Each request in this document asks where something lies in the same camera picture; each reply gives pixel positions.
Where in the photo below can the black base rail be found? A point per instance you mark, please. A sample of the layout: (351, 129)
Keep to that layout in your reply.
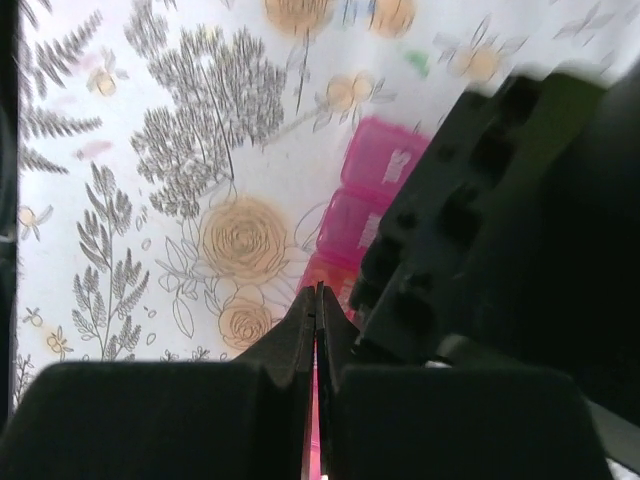
(9, 182)

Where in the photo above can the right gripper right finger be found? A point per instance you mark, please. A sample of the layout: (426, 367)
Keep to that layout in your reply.
(385, 421)

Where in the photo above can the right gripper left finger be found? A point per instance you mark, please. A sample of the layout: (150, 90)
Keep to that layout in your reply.
(249, 418)

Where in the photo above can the pink weekly pill organizer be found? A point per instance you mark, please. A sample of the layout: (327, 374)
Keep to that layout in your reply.
(378, 160)

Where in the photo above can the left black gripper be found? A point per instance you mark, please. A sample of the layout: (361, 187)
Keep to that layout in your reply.
(518, 229)

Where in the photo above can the floral table mat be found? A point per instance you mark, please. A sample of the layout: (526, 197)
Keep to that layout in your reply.
(176, 157)

